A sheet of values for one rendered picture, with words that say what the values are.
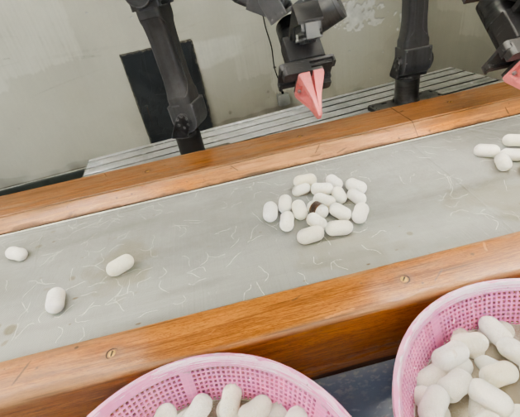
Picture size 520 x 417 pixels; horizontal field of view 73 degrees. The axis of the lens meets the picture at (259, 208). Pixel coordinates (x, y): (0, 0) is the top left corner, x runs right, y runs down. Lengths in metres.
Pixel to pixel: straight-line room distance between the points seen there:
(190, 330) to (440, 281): 0.25
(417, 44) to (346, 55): 1.78
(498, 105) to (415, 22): 0.30
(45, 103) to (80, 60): 0.34
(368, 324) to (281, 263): 0.13
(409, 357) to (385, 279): 0.08
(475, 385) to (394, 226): 0.22
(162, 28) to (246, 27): 1.72
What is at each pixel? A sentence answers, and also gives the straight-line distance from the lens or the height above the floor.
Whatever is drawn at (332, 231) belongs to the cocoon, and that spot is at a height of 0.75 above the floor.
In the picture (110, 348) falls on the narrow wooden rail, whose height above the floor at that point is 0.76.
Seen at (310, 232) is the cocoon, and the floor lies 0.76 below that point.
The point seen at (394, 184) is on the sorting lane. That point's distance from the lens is 0.59.
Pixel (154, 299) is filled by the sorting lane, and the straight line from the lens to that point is 0.46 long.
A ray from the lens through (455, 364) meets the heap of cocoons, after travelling 0.38.
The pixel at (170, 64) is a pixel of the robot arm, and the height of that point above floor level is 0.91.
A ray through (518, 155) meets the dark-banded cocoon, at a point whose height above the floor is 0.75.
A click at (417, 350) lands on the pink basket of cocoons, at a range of 0.37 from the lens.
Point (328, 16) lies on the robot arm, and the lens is 0.72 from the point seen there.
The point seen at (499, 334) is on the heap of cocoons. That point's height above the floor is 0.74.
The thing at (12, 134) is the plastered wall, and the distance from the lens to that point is 2.72.
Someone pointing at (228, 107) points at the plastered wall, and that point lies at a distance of 2.57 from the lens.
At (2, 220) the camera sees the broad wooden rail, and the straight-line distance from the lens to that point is 0.77.
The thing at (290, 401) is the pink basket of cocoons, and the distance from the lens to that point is 0.35.
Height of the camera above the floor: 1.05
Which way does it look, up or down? 34 degrees down
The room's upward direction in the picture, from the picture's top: 11 degrees counter-clockwise
